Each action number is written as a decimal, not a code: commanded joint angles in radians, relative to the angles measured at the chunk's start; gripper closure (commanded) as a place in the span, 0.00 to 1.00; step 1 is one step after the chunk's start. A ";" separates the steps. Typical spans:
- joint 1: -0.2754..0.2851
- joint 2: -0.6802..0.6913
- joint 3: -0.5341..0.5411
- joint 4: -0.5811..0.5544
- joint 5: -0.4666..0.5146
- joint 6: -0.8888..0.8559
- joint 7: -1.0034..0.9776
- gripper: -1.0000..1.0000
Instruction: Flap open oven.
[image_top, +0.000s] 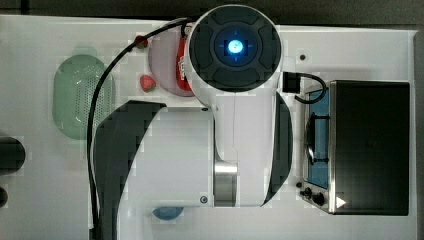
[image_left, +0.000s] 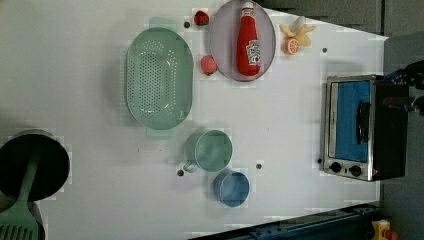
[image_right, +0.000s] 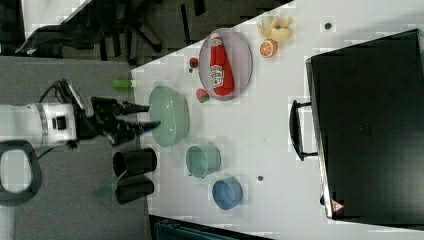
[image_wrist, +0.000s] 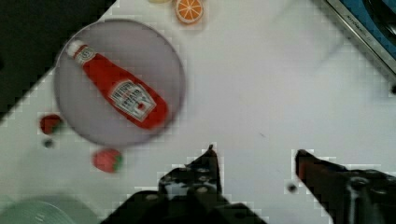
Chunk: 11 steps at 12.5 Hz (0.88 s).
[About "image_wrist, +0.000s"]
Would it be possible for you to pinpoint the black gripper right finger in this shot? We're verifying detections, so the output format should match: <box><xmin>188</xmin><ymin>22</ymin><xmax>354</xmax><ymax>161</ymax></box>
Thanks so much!
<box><xmin>295</xmin><ymin>149</ymin><xmax>396</xmax><ymax>224</ymax></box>

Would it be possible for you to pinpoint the red ketchup bottle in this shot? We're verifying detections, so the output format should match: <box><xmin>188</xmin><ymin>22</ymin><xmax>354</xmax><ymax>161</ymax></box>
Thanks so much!
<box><xmin>66</xmin><ymin>40</ymin><xmax>168</xmax><ymax>130</ymax></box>

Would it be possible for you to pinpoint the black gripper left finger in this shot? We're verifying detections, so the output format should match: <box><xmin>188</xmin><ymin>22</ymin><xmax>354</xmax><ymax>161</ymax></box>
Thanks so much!
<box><xmin>158</xmin><ymin>144</ymin><xmax>222</xmax><ymax>201</ymax></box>

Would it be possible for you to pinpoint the grey round plate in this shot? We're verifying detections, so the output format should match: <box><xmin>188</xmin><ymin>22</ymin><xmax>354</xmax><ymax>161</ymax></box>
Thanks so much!
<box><xmin>53</xmin><ymin>19</ymin><xmax>186</xmax><ymax>147</ymax></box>

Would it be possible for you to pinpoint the light red toy strawberry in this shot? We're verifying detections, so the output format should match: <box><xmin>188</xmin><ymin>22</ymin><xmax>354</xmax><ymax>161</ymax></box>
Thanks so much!
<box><xmin>92</xmin><ymin>148</ymin><xmax>122</xmax><ymax>174</ymax></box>

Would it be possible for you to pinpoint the orange slice toy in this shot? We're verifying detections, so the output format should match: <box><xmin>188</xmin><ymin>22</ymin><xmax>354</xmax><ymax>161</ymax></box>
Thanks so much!
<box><xmin>175</xmin><ymin>0</ymin><xmax>204</xmax><ymax>24</ymax></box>

